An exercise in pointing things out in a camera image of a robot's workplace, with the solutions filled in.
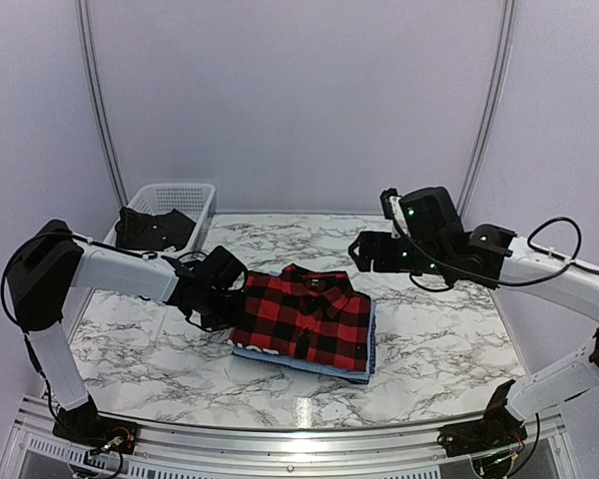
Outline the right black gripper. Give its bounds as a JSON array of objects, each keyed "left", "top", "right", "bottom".
[{"left": 348, "top": 231, "right": 450, "bottom": 277}]

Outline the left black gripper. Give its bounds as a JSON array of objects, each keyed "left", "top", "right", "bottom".
[{"left": 199, "top": 288, "right": 251, "bottom": 332}]

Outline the red black plaid shirt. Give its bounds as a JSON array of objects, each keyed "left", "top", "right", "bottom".
[{"left": 229, "top": 264, "right": 372, "bottom": 373}]

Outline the light blue shirt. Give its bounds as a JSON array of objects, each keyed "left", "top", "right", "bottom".
[{"left": 232, "top": 301, "right": 376, "bottom": 379}]

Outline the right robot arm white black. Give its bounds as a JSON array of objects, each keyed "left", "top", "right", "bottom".
[{"left": 348, "top": 220, "right": 599, "bottom": 447}]

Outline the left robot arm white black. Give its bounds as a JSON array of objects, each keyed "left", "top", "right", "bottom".
[{"left": 0, "top": 220, "right": 249, "bottom": 444}]

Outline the black shirt in basket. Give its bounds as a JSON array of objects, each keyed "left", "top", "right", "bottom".
[{"left": 114, "top": 207, "right": 197, "bottom": 251}]

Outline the white plastic basket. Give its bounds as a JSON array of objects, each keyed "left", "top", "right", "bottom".
[{"left": 127, "top": 183, "right": 217, "bottom": 257}]

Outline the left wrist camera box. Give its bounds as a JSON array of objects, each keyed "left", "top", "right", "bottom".
[{"left": 193, "top": 245, "right": 248, "bottom": 291}]

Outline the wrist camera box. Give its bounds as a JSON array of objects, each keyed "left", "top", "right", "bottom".
[
  {"left": 193, "top": 245, "right": 248, "bottom": 291},
  {"left": 379, "top": 187, "right": 464, "bottom": 241}
]

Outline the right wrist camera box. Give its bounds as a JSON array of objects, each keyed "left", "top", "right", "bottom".
[{"left": 379, "top": 187, "right": 464, "bottom": 241}]

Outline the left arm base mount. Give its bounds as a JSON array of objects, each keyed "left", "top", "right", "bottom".
[{"left": 53, "top": 414, "right": 140, "bottom": 454}]

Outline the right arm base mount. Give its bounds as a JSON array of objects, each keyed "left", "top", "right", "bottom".
[{"left": 437, "top": 419, "right": 528, "bottom": 457}]

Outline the right aluminium corner post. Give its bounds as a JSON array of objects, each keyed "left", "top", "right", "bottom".
[{"left": 457, "top": 0, "right": 518, "bottom": 220}]

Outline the aluminium front rail frame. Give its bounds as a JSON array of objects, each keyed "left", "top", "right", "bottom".
[{"left": 0, "top": 396, "right": 582, "bottom": 478}]

